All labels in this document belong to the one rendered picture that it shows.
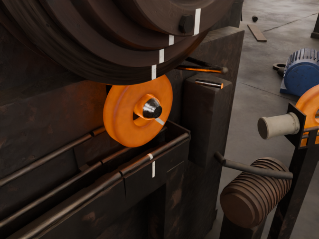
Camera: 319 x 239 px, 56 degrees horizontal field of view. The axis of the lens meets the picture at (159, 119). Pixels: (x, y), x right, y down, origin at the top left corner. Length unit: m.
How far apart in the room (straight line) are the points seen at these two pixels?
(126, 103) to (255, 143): 1.55
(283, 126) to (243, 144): 1.14
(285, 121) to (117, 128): 0.48
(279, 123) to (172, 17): 0.52
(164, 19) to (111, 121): 0.22
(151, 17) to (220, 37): 0.50
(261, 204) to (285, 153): 1.16
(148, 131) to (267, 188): 0.41
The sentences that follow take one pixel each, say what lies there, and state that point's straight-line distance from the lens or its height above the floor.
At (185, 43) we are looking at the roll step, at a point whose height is 0.94.
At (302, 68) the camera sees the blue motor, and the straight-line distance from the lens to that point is 2.56.
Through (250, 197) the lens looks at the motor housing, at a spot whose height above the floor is 0.53.
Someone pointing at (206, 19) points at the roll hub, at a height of 0.99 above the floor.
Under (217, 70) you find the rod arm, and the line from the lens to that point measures 0.54.
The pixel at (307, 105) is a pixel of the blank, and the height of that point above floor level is 0.73.
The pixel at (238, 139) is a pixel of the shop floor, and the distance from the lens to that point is 2.02.
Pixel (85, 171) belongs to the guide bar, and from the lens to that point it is 0.61.
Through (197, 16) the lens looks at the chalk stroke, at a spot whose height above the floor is 1.00.
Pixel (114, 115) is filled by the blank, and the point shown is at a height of 0.83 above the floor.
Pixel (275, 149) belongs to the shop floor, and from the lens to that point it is 2.00.
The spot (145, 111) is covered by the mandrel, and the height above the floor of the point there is 0.83.
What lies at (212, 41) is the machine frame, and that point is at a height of 0.87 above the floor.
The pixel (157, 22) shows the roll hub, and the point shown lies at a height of 1.00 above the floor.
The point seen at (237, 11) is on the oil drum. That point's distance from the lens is 3.34.
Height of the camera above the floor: 1.09
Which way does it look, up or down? 31 degrees down
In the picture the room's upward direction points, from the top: 2 degrees clockwise
